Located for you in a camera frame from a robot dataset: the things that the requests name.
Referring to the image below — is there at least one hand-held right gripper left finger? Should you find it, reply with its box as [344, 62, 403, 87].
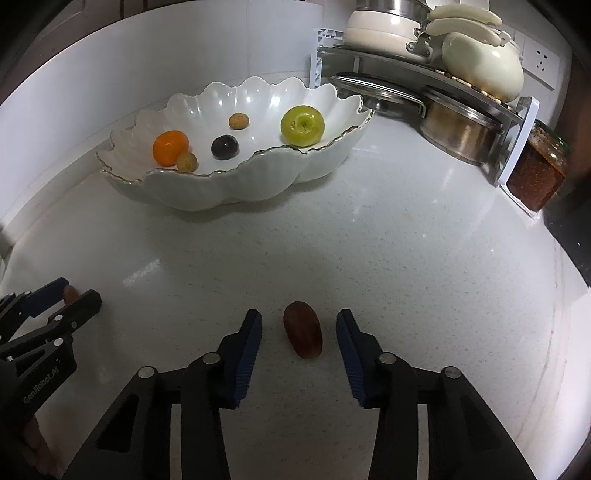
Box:
[62, 309, 263, 480]

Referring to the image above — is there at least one green apple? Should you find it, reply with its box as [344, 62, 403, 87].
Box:
[280, 105, 326, 148]

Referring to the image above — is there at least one steel steamer pot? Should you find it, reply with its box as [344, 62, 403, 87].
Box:
[353, 0, 503, 26]

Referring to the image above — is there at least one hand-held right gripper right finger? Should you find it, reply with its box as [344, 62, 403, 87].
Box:
[336, 309, 539, 480]

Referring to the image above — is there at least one grey corner shelf rack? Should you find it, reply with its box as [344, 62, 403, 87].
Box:
[310, 28, 541, 188]

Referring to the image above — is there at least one orange tangerine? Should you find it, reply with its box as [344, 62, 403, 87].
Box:
[152, 130, 190, 167]

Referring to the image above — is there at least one jar of red sauce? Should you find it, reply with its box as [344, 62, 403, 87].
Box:
[505, 119, 570, 213]

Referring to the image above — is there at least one white scalloped bowl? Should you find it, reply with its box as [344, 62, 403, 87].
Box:
[95, 76, 375, 210]

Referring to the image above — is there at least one stainless steel pot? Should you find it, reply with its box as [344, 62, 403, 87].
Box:
[419, 87, 504, 166]

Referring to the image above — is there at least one glass pan lid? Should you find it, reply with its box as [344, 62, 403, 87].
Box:
[331, 74, 426, 114]

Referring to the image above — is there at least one person's left hand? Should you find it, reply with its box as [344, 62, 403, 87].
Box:
[23, 413, 58, 467]

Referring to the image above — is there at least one white wall outlet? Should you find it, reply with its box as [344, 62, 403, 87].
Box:
[512, 30, 561, 90]

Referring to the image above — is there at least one beaded wooden trivet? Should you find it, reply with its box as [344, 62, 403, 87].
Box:
[436, 69, 513, 109]

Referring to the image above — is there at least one brown framed window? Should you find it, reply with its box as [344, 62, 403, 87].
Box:
[41, 0, 252, 28]

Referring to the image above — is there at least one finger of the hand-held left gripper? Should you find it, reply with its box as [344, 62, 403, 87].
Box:
[0, 277, 71, 342]
[0, 290, 103, 358]

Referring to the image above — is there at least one cream saucepan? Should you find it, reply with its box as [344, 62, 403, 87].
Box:
[344, 10, 505, 63]

